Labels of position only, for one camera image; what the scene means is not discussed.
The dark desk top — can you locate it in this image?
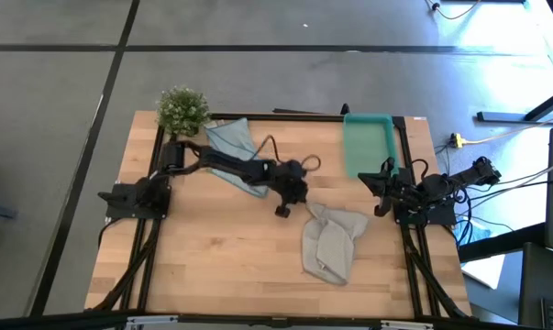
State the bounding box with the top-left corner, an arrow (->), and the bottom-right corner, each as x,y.
517,241 -> 553,329

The black cable bundle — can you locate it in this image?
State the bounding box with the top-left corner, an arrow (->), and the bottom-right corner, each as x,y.
434,144 -> 553,247

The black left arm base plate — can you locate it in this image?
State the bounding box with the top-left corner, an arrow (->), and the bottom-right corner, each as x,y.
96,181 -> 172,220

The blue microfiber towel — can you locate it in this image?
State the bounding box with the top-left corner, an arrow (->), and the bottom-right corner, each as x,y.
204,117 -> 271,199

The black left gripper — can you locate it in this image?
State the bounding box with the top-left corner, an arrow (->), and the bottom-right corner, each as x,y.
273,159 -> 310,205

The white paper sheet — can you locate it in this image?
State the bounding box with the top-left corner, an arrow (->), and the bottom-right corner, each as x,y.
461,254 -> 506,290

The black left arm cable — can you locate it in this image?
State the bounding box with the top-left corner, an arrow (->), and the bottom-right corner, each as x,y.
256,134 -> 323,174

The thin black bar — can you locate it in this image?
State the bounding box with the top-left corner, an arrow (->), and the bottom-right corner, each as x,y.
272,107 -> 342,116

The black desk leg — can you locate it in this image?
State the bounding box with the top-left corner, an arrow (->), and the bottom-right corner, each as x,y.
476,84 -> 553,124

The black floor cable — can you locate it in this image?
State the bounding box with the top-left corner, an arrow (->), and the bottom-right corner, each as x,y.
425,0 -> 482,21

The potted green plant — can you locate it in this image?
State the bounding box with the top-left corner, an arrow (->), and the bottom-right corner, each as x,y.
155,85 -> 212,138

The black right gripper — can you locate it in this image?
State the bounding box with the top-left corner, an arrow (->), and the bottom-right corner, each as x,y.
357,157 -> 424,205

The grey microfiber towel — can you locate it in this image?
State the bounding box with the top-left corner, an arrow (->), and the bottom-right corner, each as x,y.
302,203 -> 370,286

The black desk beam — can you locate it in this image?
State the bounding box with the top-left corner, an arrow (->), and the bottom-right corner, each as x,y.
458,222 -> 547,263

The green plastic basket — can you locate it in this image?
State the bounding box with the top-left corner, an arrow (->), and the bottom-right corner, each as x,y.
342,113 -> 401,180

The silver frame bracket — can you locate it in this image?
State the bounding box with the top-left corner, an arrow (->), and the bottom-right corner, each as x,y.
125,314 -> 180,330
380,319 -> 436,330

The beige power cable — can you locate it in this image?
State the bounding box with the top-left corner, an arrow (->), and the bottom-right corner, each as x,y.
461,112 -> 553,146

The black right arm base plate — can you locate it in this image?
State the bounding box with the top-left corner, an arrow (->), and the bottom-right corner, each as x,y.
393,196 -> 459,226

